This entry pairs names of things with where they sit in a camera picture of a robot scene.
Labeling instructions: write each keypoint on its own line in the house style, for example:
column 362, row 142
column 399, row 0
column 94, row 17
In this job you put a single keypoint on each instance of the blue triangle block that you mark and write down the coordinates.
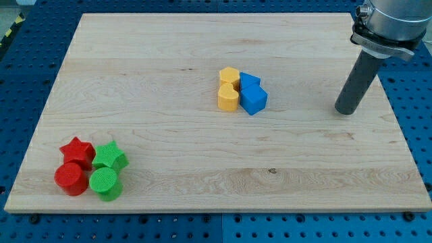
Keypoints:
column 247, row 80

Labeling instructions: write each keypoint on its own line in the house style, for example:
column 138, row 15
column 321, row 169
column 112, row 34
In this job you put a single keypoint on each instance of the light wooden board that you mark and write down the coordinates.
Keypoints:
column 149, row 81

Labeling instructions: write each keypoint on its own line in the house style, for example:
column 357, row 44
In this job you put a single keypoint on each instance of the blue cube block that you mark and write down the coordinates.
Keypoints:
column 253, row 99

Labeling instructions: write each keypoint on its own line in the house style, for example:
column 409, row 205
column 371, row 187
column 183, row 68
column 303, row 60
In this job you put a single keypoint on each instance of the red star block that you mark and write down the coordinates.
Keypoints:
column 81, row 153

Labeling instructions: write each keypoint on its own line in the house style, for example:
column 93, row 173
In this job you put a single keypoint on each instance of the green star block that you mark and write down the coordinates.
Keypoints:
column 111, row 156

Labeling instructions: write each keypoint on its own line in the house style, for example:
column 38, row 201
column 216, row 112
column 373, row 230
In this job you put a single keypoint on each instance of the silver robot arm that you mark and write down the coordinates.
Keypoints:
column 391, row 28

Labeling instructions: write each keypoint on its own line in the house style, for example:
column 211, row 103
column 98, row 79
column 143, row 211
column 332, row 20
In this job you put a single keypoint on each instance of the yellow hexagon block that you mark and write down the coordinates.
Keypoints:
column 230, row 75

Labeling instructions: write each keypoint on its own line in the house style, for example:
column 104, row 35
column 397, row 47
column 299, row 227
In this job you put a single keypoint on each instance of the grey cylindrical pointer rod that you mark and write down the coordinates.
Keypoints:
column 360, row 78

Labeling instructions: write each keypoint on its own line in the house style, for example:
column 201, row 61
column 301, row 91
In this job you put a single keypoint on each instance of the red cylinder block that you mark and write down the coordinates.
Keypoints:
column 70, row 177

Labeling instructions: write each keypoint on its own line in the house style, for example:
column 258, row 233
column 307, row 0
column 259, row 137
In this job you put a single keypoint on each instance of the green cylinder block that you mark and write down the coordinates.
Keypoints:
column 106, row 184

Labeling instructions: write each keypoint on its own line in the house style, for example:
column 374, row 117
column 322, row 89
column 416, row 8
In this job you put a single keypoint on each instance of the yellow heart block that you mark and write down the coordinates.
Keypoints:
column 228, row 97

